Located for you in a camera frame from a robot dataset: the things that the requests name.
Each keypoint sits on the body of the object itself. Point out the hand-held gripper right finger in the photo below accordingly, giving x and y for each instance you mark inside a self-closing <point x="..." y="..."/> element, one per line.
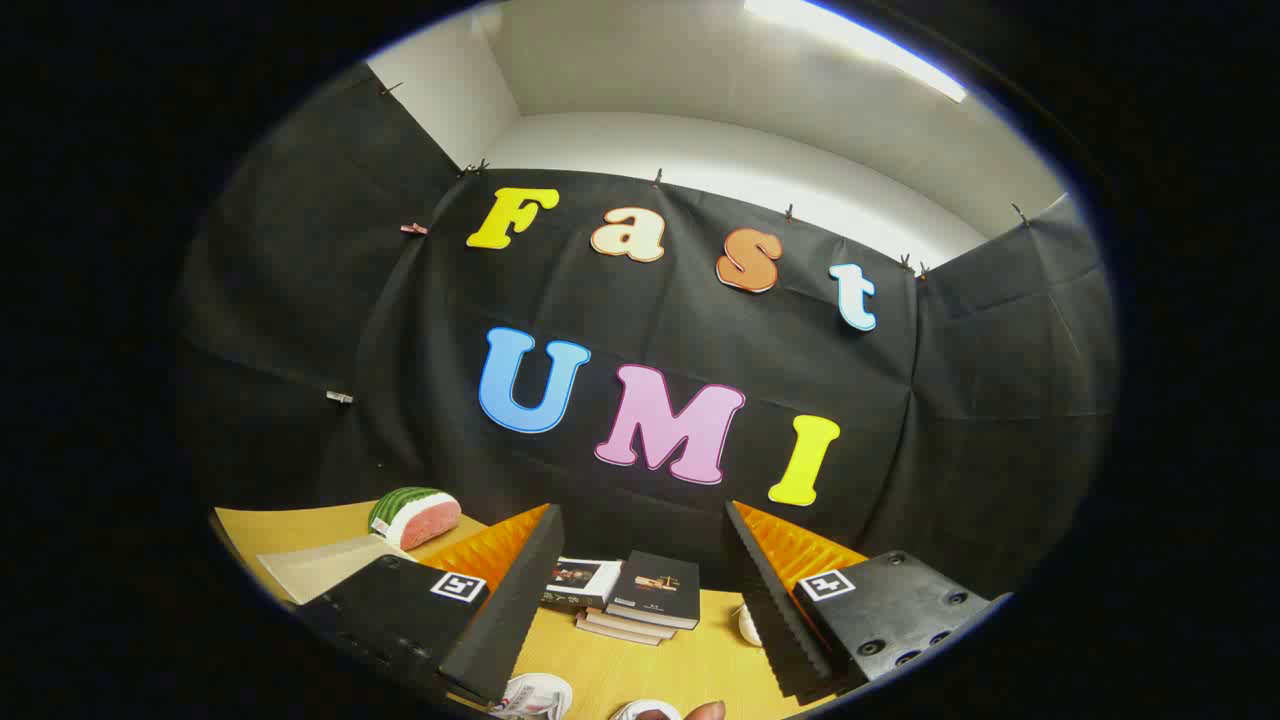
<point x="770" y="610"/>

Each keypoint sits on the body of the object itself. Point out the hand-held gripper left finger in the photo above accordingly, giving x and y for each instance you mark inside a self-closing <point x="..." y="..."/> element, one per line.
<point x="520" y="600"/>

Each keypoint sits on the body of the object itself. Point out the white canvas shoe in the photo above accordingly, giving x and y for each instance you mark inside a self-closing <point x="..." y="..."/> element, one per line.
<point x="535" y="692"/>
<point x="645" y="711"/>

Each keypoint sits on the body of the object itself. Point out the cream fabric storage box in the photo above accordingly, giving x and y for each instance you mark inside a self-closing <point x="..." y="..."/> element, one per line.
<point x="320" y="568"/>

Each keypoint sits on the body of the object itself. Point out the white plush toy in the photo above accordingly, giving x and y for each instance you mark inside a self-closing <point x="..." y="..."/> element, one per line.
<point x="748" y="628"/>

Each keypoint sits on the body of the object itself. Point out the white cover book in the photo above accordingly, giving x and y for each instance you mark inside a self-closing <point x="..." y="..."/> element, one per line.
<point x="580" y="578"/>

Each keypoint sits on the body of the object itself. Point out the brown edged stacked book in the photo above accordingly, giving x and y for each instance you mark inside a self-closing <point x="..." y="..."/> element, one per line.
<point x="615" y="636"/>
<point x="625" y="625"/>

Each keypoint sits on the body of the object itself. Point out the black cover book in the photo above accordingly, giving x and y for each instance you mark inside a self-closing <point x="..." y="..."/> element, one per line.
<point x="655" y="585"/>

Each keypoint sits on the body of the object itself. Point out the watermelon slice plush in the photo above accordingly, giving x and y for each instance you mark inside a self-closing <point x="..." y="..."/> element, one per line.
<point x="425" y="520"/>

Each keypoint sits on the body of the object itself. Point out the black backdrop cloth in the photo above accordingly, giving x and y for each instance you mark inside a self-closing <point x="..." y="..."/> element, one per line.
<point x="650" y="320"/>

